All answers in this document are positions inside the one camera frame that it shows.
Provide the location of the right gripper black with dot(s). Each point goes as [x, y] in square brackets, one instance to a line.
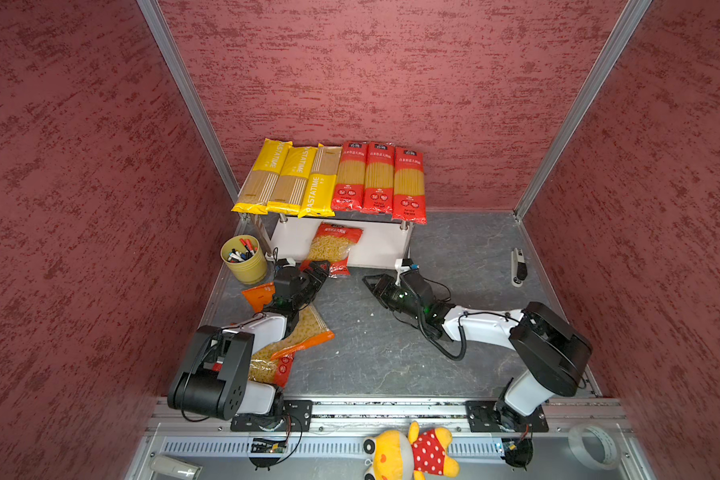
[382, 288]

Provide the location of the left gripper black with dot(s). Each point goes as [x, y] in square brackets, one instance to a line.
[317, 281]

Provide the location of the red macaroni bag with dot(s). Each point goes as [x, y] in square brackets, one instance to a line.
[267, 371]
[332, 243]

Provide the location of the yellow spaghetti pack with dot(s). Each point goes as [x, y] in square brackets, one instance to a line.
[263, 177]
[291, 185]
[321, 183]

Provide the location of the red spaghetti pack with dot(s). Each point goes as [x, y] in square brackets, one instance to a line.
[349, 189]
[379, 179]
[409, 196]

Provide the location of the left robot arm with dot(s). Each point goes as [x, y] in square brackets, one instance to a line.
[214, 379]

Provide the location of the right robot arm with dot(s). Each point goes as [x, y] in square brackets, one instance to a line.
[554, 353]

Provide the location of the white two-tier shelf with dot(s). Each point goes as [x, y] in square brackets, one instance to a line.
[381, 244]

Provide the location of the orange macaroni bag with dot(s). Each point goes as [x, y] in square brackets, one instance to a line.
[310, 330]

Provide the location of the yellow pen cup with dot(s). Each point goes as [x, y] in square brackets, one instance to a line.
[244, 257]

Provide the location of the small white black device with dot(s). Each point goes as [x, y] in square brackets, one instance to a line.
[519, 271]

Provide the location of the yellow plush toy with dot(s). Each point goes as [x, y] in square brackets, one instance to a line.
[412, 455]

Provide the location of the clear tape roll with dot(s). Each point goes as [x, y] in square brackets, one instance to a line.
[593, 447]

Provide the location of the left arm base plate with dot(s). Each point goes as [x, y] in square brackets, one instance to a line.
[287, 416]

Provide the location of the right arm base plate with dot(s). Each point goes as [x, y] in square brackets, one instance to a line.
[486, 417]

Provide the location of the grey cylinder on rail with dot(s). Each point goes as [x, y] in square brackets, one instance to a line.
[175, 468]

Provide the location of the left aluminium corner post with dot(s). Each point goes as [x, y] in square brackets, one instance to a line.
[166, 43]

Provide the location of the aluminium corner post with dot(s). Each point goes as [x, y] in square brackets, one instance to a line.
[623, 30]
[166, 43]

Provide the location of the right aluminium corner post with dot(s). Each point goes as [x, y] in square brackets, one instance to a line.
[623, 30]

